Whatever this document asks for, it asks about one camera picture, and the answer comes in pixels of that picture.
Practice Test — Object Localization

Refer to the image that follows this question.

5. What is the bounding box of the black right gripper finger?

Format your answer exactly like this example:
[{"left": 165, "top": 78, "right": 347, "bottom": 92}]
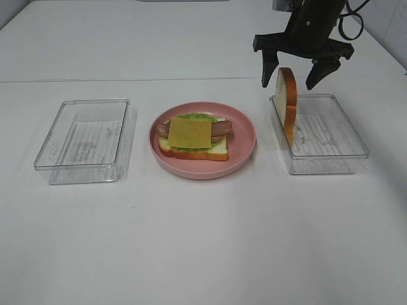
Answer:
[
  {"left": 261, "top": 50, "right": 279, "bottom": 88},
  {"left": 305, "top": 58, "right": 341, "bottom": 90}
]

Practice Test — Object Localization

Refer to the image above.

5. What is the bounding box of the green lettuce leaf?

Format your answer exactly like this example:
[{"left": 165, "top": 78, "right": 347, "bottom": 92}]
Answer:
[{"left": 167, "top": 112, "right": 220, "bottom": 153}]

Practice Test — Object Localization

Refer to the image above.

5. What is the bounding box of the clear plastic container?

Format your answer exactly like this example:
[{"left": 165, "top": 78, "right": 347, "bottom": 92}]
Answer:
[
  {"left": 34, "top": 98, "right": 137, "bottom": 185},
  {"left": 269, "top": 94, "right": 369, "bottom": 175}
]

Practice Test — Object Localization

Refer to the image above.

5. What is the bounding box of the bacon strip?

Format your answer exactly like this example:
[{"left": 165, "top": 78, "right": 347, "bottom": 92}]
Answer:
[
  {"left": 211, "top": 120, "right": 233, "bottom": 137},
  {"left": 156, "top": 124, "right": 224, "bottom": 143}
]

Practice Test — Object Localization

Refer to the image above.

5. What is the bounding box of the right clear plastic container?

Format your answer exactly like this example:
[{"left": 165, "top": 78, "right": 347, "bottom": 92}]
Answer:
[{"left": 269, "top": 94, "right": 369, "bottom": 175}]

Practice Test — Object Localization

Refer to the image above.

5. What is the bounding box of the left clear plastic container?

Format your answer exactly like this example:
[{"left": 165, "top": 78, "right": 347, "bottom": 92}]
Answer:
[{"left": 34, "top": 98, "right": 137, "bottom": 185}]

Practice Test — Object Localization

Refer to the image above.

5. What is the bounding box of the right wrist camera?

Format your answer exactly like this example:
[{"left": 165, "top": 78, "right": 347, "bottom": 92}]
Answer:
[{"left": 272, "top": 0, "right": 295, "bottom": 12}]

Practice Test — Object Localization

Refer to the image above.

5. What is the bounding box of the yellow cheese slice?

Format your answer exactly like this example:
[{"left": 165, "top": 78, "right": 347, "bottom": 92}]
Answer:
[{"left": 167, "top": 117, "right": 213, "bottom": 149}]

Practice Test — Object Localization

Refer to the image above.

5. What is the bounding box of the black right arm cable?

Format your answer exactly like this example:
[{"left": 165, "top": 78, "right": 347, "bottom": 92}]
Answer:
[{"left": 336, "top": 0, "right": 371, "bottom": 41}]

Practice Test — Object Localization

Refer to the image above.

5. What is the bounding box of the pink round plate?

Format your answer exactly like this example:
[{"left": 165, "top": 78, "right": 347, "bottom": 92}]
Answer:
[{"left": 149, "top": 102, "right": 256, "bottom": 180}]

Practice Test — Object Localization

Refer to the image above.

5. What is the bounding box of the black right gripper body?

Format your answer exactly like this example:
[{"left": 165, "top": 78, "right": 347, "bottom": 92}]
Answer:
[{"left": 253, "top": 1, "right": 354, "bottom": 60}]

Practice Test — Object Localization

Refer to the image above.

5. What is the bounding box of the bread slice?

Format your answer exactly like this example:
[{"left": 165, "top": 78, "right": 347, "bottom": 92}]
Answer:
[
  {"left": 157, "top": 116, "right": 230, "bottom": 161},
  {"left": 274, "top": 67, "right": 297, "bottom": 146}
]

